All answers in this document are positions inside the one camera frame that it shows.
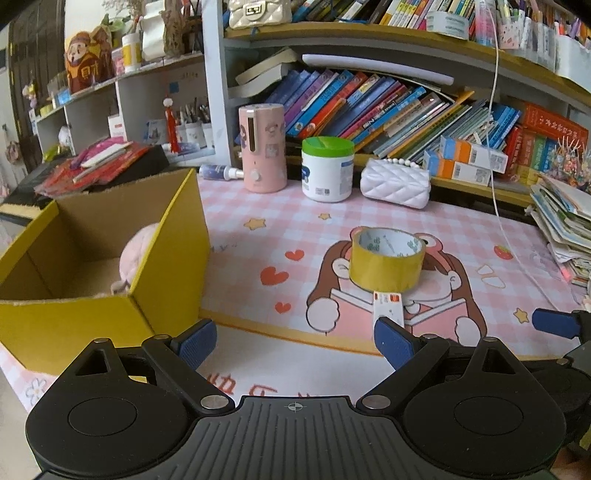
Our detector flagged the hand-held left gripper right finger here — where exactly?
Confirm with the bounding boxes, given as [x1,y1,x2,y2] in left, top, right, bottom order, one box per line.
[355,316,527,412]

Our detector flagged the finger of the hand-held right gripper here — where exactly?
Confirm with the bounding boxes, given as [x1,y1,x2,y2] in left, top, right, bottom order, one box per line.
[532,308,591,344]

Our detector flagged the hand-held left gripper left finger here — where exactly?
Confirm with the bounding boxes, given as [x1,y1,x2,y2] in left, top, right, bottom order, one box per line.
[60,318,236,412]

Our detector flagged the yellow tape roll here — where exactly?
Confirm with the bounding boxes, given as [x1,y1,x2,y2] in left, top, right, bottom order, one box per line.
[348,226,427,294]

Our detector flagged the pink plush pig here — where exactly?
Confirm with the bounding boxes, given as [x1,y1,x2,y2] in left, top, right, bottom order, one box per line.
[111,223,161,296]

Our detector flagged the yellow cardboard box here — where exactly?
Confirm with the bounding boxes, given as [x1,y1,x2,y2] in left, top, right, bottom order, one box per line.
[0,167,212,377]

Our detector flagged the white orange card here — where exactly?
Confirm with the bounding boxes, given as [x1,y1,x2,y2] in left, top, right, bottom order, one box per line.
[372,291,407,331]

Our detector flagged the stack of paper booklets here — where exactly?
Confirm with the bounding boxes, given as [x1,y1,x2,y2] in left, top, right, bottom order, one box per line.
[530,173,591,288]

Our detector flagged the pink checked tablecloth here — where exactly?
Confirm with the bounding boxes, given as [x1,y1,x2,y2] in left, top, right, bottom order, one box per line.
[0,171,591,409]

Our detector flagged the white quilted purse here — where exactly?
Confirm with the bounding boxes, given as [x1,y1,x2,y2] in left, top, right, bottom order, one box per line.
[360,158,432,210]

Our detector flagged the clear spray bottle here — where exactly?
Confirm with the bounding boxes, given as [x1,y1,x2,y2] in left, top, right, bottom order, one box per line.
[198,164,244,182]

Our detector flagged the orange white small box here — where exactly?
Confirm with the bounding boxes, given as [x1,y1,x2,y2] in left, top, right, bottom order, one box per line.
[424,150,493,186]
[440,136,509,174]

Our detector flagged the white jar green lid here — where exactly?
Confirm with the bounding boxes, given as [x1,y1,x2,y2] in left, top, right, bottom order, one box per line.
[301,137,355,203]

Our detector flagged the red boxed book set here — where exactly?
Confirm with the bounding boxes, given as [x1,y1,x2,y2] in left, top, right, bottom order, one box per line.
[505,102,590,186]

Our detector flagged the black electronic keyboard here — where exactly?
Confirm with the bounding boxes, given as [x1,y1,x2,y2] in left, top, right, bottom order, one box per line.
[0,145,171,227]

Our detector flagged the pile of red packets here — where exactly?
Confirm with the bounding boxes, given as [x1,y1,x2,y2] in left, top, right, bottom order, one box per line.
[34,141,151,193]

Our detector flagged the pink humidifier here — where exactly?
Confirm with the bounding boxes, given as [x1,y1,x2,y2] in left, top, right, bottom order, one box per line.
[239,104,288,193]

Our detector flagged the cream notebook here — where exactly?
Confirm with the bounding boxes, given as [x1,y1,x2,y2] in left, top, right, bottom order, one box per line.
[81,142,133,169]

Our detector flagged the red tassel ornament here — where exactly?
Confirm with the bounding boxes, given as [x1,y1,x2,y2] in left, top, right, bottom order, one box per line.
[161,96,182,154]

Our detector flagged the white red-label box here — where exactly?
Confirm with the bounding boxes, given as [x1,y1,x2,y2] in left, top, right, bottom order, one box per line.
[107,114,128,142]

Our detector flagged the row of leaning books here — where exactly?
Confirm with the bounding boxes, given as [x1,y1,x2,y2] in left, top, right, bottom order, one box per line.
[265,69,522,168]

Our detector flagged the white cubby shelf unit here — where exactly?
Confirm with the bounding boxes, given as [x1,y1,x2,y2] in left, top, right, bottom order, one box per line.
[34,51,218,163]

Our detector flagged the wooden bookshelf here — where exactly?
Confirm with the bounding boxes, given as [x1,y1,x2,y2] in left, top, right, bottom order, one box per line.
[202,0,591,223]

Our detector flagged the white yellow-label bottle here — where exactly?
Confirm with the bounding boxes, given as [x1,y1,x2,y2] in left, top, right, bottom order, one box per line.
[121,33,143,73]

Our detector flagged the fortune god figure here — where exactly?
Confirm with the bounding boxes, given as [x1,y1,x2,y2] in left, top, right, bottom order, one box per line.
[65,25,115,94]

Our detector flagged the pastel gradient bottle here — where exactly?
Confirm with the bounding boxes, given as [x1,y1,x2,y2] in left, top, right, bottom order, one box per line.
[475,0,498,47]

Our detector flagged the white ribbon roll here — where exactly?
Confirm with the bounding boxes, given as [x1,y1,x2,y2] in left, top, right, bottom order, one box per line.
[141,9,167,62]

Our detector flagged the white printed tape roll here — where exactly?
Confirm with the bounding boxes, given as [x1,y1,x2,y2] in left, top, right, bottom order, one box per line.
[426,10,472,38]

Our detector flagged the row of upright books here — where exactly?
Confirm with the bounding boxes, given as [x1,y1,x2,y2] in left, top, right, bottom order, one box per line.
[291,0,476,34]

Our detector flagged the white cable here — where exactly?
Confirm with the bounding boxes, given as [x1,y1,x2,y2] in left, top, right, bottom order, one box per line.
[488,0,574,297]

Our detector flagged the cream quilted pearl-handle handbag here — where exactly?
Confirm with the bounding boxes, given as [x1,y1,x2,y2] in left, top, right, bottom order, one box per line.
[229,0,293,28]

